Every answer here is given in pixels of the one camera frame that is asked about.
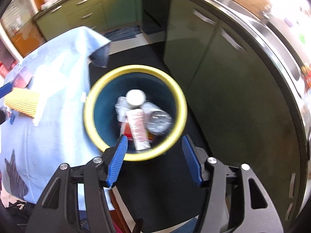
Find striped floor mat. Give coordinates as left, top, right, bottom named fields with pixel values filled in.
left=104, top=25, right=146, bottom=40

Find yellow-rimmed dark bin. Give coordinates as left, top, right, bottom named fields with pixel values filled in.
left=83, top=65, right=188, bottom=162

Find black kitchen countertop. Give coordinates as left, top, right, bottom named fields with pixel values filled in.
left=34, top=0, right=311, bottom=224

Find black floor mat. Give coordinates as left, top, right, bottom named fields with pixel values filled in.
left=88, top=35, right=212, bottom=233

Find green base cabinets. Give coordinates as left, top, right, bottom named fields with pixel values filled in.
left=34, top=0, right=304, bottom=224

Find blue printed tablecloth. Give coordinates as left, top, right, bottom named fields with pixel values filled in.
left=0, top=25, right=114, bottom=211

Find frosted glass sliding door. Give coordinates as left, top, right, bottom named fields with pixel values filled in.
left=0, top=0, right=46, bottom=59

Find red and white milk carton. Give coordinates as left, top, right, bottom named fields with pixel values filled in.
left=123, top=109, right=152, bottom=151

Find red wrapper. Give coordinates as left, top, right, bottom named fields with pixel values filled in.
left=120, top=121, right=133, bottom=141

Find clear plastic water bottle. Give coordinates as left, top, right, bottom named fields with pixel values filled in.
left=141, top=101, right=173, bottom=136

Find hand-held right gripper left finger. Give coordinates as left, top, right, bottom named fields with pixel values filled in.
left=25, top=135, right=129, bottom=233

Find small white plastic bottle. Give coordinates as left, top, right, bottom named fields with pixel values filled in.
left=126, top=89, right=146, bottom=108

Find orange foam net sleeve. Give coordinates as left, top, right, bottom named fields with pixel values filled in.
left=4, top=87, right=41, bottom=120

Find steel double sink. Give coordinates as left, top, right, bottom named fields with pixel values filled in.
left=250, top=19, right=304, bottom=83

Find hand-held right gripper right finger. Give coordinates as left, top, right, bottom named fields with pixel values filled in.
left=182, top=135, right=285, bottom=233

